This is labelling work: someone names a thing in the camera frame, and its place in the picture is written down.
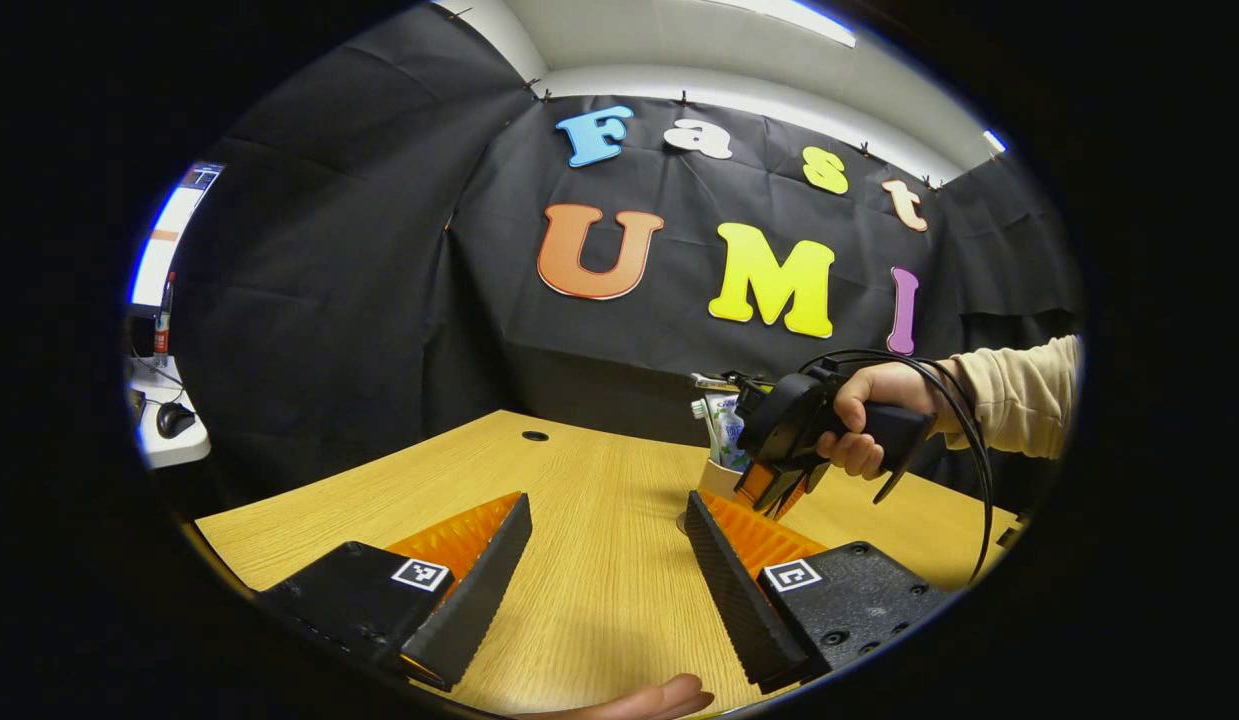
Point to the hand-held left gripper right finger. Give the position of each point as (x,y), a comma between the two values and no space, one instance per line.
(734,590)

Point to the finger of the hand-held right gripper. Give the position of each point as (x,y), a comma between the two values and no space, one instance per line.
(757,485)
(807,478)

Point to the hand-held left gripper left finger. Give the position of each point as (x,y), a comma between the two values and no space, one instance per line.
(484,590)

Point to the beige cup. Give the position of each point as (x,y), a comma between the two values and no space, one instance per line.
(716,482)

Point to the white toothpaste tube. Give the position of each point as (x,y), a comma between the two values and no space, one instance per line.
(727,430)

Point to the white toothbrush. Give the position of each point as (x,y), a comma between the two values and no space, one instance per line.
(704,420)

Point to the wooden desktop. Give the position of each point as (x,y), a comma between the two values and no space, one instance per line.
(579,500)

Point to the black backdrop cloth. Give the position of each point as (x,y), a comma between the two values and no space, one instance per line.
(629,320)

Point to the white side desk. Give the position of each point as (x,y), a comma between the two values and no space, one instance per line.
(174,450)

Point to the black computer mouse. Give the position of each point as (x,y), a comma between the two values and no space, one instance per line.
(175,420)

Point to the black keyboard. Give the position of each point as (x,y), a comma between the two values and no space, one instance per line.
(137,405)

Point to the red label bottle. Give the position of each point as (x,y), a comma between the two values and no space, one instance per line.
(162,330)

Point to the computer monitor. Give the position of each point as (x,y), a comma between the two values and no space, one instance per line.
(169,240)

